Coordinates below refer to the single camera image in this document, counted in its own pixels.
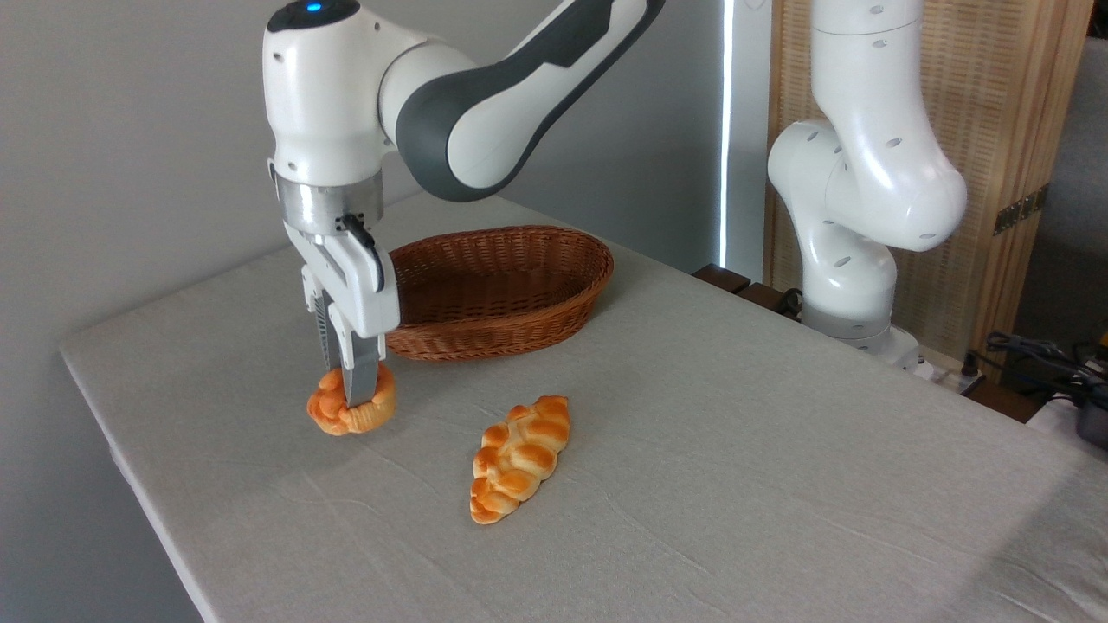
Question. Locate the wooden slatted folding screen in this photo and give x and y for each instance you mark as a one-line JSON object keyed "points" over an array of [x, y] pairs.
{"points": [[995, 104]]}

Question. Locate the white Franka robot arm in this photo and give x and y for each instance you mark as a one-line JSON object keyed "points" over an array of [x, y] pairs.
{"points": [[329, 95]]}

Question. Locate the dark wooden base blocks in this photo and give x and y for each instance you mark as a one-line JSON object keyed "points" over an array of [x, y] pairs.
{"points": [[727, 279]]}

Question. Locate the metal screen hinge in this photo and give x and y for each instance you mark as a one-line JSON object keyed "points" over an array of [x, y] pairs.
{"points": [[1021, 209]]}

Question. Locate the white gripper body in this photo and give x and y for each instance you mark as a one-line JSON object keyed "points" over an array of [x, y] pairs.
{"points": [[363, 285]]}

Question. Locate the round orange bread bun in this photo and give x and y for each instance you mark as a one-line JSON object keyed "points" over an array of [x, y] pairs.
{"points": [[329, 407]]}

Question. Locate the brown wicker basket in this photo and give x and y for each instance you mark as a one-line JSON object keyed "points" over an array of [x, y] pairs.
{"points": [[519, 285]]}

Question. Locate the light grey tablecloth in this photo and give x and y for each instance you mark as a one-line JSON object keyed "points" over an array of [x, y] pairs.
{"points": [[736, 476]]}

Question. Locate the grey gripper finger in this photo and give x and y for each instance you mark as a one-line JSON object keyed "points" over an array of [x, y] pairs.
{"points": [[362, 372], [322, 320]]}

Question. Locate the white power strip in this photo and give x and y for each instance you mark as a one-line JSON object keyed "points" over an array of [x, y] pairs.
{"points": [[948, 376]]}

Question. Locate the braided golden bread loaf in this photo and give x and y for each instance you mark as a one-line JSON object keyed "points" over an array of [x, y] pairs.
{"points": [[518, 459]]}

